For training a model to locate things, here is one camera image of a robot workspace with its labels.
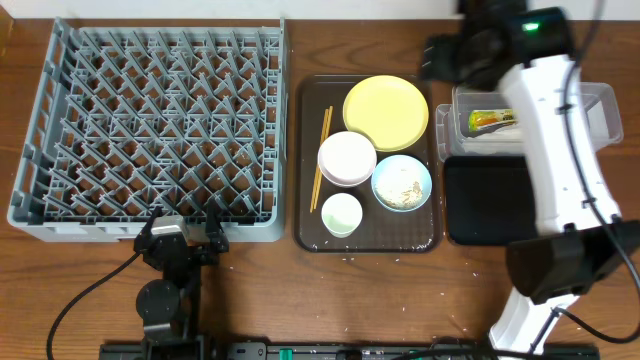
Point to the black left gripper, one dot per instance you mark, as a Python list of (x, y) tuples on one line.
[(189, 248)]

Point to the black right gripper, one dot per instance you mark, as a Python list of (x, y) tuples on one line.
[(435, 54)]

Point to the yellow green snack wrapper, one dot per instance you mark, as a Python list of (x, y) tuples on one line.
[(480, 120)]

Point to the white green cup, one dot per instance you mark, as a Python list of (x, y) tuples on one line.
[(341, 214)]

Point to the white pink bowl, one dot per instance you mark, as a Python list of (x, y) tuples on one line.
[(347, 159)]

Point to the light blue bowl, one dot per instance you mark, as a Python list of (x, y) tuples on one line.
[(401, 183)]

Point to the white napkin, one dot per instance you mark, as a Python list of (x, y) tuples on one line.
[(503, 134)]

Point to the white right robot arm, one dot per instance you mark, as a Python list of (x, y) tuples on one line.
[(530, 57)]

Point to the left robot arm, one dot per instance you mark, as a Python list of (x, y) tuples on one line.
[(169, 306)]

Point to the grey dishwasher rack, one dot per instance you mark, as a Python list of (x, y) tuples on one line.
[(127, 120)]

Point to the clear plastic bin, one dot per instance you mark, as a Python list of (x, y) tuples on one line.
[(455, 139)]

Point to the yellow plate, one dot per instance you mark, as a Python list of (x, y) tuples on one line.
[(390, 111)]

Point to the black tray bin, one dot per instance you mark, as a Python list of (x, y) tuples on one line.
[(489, 200)]

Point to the wooden chopstick left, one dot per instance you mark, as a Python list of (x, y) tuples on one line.
[(318, 165)]

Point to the wooden chopstick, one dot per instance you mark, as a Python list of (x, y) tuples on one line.
[(322, 160), (318, 165)]

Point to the wooden chopstick right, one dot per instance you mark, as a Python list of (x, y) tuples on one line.
[(322, 160)]

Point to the dark brown serving tray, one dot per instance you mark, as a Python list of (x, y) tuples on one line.
[(381, 230)]

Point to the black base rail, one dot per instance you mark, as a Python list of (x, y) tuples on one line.
[(197, 349)]

